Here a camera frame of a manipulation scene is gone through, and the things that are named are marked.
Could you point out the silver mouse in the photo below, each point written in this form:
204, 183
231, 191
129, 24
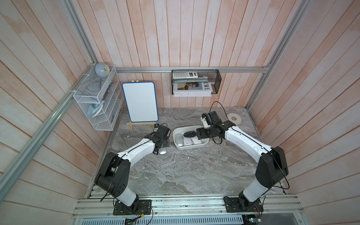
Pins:
179, 140
162, 151

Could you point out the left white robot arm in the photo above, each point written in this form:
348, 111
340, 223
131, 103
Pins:
113, 175

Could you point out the magazine with portrait cover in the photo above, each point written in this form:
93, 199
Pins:
192, 89

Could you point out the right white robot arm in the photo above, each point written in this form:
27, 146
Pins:
271, 161

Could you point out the light blue item in shelf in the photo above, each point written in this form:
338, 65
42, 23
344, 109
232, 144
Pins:
95, 109

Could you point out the white calculator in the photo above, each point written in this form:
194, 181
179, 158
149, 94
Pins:
179, 75

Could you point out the black computer mouse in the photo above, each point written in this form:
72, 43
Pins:
190, 134

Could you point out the white wire mesh shelf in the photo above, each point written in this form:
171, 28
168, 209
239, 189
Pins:
92, 89

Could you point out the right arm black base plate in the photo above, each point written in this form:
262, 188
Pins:
239, 204

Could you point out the white tape roll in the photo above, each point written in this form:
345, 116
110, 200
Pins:
234, 118

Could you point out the white glossy mouse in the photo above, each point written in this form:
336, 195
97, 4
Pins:
196, 141

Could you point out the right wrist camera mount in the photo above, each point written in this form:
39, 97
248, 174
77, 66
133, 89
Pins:
210, 119

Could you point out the white plastic storage box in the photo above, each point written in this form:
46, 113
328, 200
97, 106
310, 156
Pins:
182, 130

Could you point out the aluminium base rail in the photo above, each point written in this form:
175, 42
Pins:
274, 209

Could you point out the pale blue globe lamp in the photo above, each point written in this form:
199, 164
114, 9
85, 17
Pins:
102, 70

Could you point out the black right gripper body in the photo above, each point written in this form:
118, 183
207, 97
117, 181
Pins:
205, 132

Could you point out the blue framed whiteboard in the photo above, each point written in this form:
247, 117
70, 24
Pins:
141, 101

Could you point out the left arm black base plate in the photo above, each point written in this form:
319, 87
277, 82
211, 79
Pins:
139, 207

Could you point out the white mouse with logo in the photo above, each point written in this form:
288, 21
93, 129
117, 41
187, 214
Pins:
187, 141

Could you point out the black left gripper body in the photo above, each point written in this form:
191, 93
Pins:
166, 142

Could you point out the black wire wall basket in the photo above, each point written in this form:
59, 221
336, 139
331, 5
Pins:
211, 76

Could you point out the small wooden easel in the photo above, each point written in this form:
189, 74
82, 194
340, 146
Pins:
132, 124

